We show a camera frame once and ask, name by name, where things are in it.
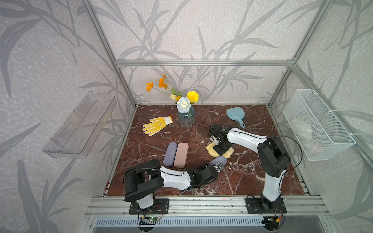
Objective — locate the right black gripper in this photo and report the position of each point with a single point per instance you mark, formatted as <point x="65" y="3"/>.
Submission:
<point x="220" y="153"/>

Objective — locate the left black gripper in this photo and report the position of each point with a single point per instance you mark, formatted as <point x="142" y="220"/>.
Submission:
<point x="211" y="180"/>

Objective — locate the lavender eyeglass case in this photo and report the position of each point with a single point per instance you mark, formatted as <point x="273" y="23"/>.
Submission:
<point x="170" y="154"/>
<point x="218" y="160"/>

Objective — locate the yellow microfiber cloth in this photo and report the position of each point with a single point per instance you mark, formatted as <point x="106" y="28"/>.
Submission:
<point x="213" y="153"/>

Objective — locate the pink eyeglass case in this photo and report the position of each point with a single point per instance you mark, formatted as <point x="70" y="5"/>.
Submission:
<point x="181" y="155"/>

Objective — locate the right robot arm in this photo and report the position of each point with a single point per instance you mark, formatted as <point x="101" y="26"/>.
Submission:
<point x="272" y="154"/>

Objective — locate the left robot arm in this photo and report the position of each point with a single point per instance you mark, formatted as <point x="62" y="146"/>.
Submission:
<point x="141" y="181"/>

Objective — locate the teal hand mirror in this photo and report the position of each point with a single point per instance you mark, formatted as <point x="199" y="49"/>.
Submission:
<point x="236" y="114"/>

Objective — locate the glass vase with flowers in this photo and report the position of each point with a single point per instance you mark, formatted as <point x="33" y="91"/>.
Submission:
<point x="183" y="103"/>

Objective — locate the yellow work glove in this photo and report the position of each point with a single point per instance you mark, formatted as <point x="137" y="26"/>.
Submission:
<point x="156" y="125"/>

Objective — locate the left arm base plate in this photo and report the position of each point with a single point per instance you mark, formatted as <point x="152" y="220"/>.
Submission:
<point x="159" y="206"/>

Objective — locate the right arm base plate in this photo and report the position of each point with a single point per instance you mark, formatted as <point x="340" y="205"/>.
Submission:
<point x="263" y="206"/>

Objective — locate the white wire mesh basket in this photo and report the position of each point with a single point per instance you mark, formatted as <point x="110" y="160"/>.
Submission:
<point x="321" y="135"/>

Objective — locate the aluminium mounting rail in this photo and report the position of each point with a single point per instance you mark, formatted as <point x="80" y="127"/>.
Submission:
<point x="208" y="206"/>

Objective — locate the clear acrylic wall shelf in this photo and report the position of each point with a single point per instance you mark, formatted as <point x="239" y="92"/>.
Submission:
<point x="78" y="134"/>

